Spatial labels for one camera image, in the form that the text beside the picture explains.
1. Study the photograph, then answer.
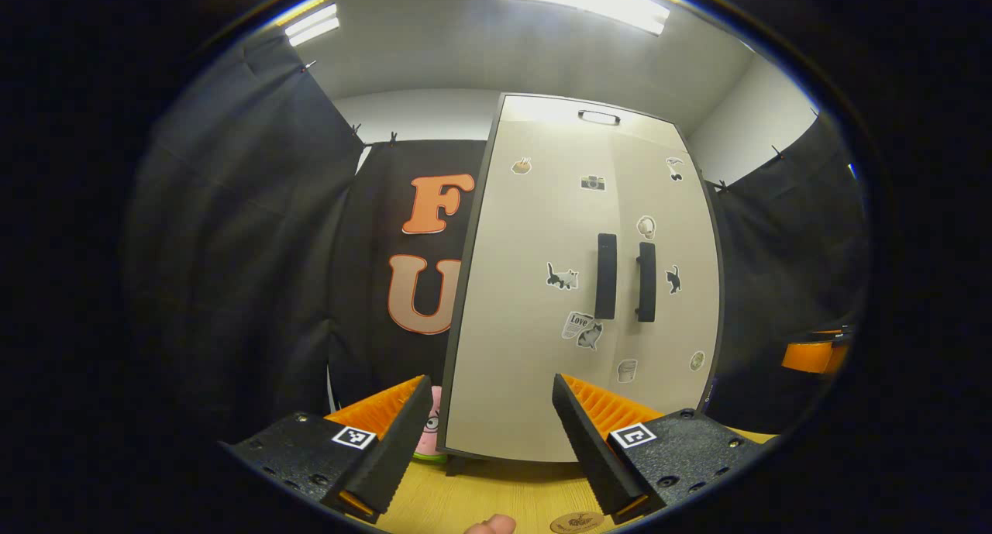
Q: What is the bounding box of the white cabinet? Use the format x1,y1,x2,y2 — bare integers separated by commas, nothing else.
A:
436,92,725,477

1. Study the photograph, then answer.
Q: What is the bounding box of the white cabinet door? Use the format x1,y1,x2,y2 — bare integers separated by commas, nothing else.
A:
439,131,621,463
608,135,723,442

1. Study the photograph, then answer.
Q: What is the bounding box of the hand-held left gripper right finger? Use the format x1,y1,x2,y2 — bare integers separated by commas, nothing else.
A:
552,373,764,523

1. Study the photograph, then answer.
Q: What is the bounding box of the round wooden coaster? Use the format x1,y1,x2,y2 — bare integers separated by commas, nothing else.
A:
550,511,605,534

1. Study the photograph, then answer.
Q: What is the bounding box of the black door handle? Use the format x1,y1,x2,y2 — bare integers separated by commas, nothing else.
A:
595,233,618,321
635,242,657,323

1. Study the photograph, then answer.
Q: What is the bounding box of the pink star toy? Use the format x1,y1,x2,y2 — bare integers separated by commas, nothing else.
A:
411,385,450,463

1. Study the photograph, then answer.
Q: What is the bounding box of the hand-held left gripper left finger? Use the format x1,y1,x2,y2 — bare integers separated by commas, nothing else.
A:
221,374,435,523

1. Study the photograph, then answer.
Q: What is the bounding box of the white cabinet drawer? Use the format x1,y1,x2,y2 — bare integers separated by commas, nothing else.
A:
496,94,691,143

